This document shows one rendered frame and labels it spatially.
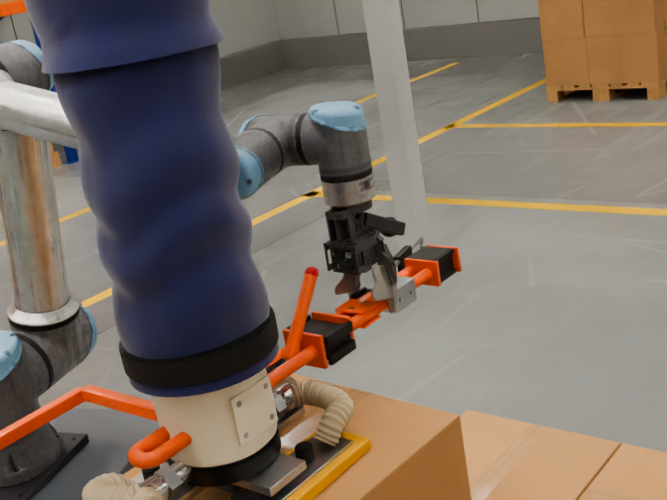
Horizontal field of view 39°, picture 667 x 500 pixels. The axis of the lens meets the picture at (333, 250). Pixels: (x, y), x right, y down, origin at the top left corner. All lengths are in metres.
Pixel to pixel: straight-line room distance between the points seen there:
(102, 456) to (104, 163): 0.99
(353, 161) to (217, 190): 0.38
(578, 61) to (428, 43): 4.09
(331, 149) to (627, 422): 2.04
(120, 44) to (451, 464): 0.84
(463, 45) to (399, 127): 7.48
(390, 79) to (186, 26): 3.25
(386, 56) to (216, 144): 3.20
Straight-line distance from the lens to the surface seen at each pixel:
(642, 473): 2.10
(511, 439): 2.24
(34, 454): 2.05
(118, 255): 1.25
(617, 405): 3.45
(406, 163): 4.46
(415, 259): 1.79
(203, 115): 1.21
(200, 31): 1.20
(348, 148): 1.54
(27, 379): 2.02
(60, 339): 2.08
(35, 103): 1.68
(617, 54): 8.20
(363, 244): 1.59
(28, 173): 1.93
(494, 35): 11.62
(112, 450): 2.09
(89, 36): 1.17
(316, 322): 1.59
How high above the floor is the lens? 1.70
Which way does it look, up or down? 18 degrees down
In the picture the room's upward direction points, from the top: 10 degrees counter-clockwise
